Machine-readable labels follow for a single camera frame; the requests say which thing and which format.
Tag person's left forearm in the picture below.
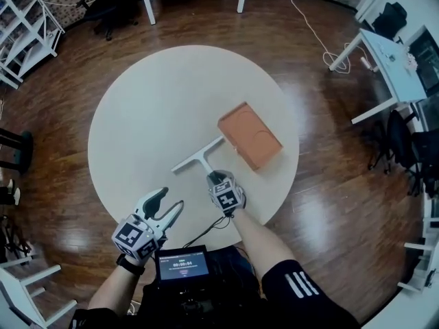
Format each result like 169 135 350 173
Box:
86 264 145 310

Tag black cable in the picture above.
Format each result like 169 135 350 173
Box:
182 215 233 249

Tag orange box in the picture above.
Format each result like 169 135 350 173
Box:
217 101 285 173

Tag black tripod legs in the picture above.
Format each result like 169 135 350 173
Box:
0 214 39 264

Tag black mesh chair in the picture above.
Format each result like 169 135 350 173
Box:
368 108 439 199

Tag white shelf rack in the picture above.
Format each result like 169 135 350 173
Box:
0 0 66 90

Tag white power adapter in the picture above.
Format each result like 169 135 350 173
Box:
359 56 379 73

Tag white desk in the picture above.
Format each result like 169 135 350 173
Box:
328 27 439 125

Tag white wooden chair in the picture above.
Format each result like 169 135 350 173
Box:
0 257 78 329

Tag person's right forearm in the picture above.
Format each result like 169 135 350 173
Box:
226 206 300 282

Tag white squeegee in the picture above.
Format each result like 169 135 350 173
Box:
170 136 227 181

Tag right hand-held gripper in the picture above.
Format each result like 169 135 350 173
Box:
205 170 248 219

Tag black wristwatch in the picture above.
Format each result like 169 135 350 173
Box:
115 253 146 276

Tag black monitor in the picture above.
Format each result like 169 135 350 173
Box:
407 29 439 97

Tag person's black shirt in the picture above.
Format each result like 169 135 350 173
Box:
69 245 361 329

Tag black chest-mounted screen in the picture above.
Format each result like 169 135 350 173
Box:
154 244 211 282

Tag black round stand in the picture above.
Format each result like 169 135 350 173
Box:
0 127 34 175

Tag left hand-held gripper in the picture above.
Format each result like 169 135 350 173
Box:
111 186 185 267

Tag white side shelf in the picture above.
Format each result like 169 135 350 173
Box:
397 197 439 295

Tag white floor cable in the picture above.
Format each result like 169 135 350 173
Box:
285 0 351 75

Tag black office chair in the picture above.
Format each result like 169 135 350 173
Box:
76 0 140 42

